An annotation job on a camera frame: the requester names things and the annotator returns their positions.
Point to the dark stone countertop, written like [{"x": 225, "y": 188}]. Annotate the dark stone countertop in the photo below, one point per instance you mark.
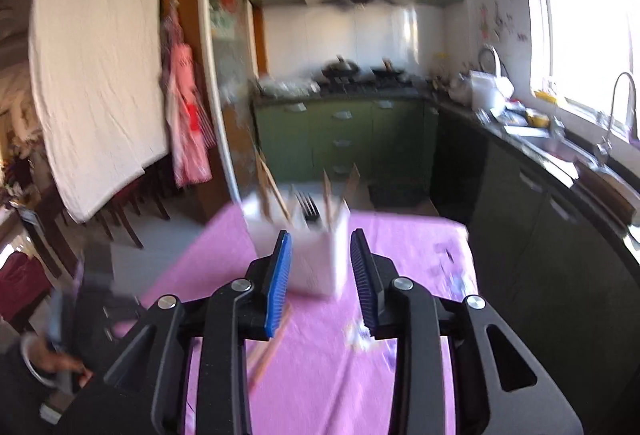
[{"x": 570, "y": 172}]

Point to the green base cabinets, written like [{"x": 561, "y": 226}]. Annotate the green base cabinets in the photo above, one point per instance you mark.
[{"x": 300, "y": 140}]

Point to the black wok with lid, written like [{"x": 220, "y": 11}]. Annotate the black wok with lid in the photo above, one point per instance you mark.
[{"x": 341, "y": 67}]

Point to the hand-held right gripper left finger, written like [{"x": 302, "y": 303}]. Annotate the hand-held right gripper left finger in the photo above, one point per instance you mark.
[{"x": 277, "y": 285}]

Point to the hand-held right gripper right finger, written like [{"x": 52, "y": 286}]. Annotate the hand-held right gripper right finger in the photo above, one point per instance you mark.
[{"x": 362, "y": 285}]

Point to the dark base cabinets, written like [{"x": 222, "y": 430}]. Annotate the dark base cabinets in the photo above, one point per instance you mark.
[{"x": 525, "y": 240}]

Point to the tall chrome faucet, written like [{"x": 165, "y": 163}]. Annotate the tall chrome faucet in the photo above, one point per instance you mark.
[{"x": 620, "y": 85}]

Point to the pink floral tablecloth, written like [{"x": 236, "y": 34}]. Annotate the pink floral tablecloth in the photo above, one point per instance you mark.
[{"x": 325, "y": 365}]

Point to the row of wooden chopsticks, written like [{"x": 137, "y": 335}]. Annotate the row of wooden chopsticks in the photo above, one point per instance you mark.
[{"x": 265, "y": 357}]

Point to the sliding glass door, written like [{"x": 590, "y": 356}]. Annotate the sliding glass door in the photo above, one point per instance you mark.
[{"x": 227, "y": 65}]

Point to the wooden cutting board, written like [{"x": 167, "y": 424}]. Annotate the wooden cutting board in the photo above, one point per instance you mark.
[{"x": 607, "y": 195}]

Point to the clear plastic bag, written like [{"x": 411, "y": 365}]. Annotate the clear plastic bag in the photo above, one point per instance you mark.
[{"x": 287, "y": 87}]

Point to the black fork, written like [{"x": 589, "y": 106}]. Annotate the black fork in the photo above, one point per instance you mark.
[{"x": 309, "y": 210}]

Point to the steel sink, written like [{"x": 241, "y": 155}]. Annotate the steel sink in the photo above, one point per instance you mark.
[{"x": 545, "y": 145}]

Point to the white plastic utensil holder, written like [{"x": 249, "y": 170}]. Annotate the white plastic utensil holder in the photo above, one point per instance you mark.
[{"x": 315, "y": 260}]

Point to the person's left forearm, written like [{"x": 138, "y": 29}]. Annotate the person's left forearm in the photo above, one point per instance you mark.
[{"x": 30, "y": 410}]

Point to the black gas stove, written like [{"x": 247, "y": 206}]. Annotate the black gas stove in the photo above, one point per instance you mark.
[{"x": 370, "y": 87}]

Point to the dark red cloth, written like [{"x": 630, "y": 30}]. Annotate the dark red cloth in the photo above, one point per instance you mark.
[{"x": 22, "y": 285}]

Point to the silver bangle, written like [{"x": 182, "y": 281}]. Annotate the silver bangle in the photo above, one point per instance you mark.
[{"x": 31, "y": 365}]

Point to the dark wooden chair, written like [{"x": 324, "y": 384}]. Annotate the dark wooden chair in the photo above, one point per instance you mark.
[{"x": 130, "y": 205}]

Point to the red checked apron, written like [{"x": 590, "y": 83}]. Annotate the red checked apron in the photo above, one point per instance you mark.
[{"x": 185, "y": 115}]

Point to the white hanging cloth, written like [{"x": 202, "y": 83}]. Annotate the white hanging cloth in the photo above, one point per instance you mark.
[{"x": 95, "y": 65}]

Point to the long wooden chopstick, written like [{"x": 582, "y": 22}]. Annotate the long wooden chopstick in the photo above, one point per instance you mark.
[
  {"x": 277, "y": 195},
  {"x": 327, "y": 195},
  {"x": 264, "y": 185},
  {"x": 350, "y": 190}
]

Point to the white plastic container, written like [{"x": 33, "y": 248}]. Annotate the white plastic container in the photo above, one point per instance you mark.
[{"x": 487, "y": 92}]

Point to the wall stickers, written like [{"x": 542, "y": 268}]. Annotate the wall stickers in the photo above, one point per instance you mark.
[{"x": 500, "y": 22}]

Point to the yellow tray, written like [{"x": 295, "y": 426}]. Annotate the yellow tray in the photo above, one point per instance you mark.
[{"x": 550, "y": 97}]

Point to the person's left hand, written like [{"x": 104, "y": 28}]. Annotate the person's left hand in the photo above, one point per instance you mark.
[{"x": 57, "y": 362}]

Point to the kitchen window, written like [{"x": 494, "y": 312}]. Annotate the kitchen window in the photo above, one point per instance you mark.
[{"x": 585, "y": 5}]

